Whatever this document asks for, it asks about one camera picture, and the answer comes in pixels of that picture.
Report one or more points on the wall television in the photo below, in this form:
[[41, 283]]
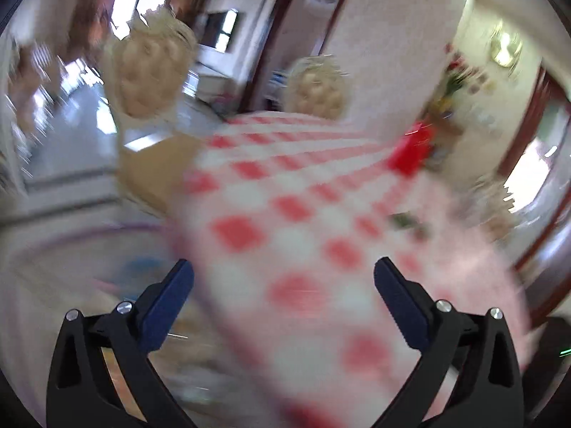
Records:
[[221, 31]]

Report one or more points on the red thermos jug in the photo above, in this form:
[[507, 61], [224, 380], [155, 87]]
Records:
[[412, 149]]

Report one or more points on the ornate beige tufted chair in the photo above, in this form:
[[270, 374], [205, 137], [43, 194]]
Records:
[[319, 87], [147, 71]]

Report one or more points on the white television cabinet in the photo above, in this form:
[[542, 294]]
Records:
[[218, 82]]

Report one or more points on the red white checkered tablecloth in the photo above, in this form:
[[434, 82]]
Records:
[[312, 232]]

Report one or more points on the purple rimmed basin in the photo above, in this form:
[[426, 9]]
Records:
[[67, 254]]

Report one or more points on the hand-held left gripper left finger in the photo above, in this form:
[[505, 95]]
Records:
[[167, 303]]

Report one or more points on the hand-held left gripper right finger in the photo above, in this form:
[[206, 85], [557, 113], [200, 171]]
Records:
[[401, 303]]

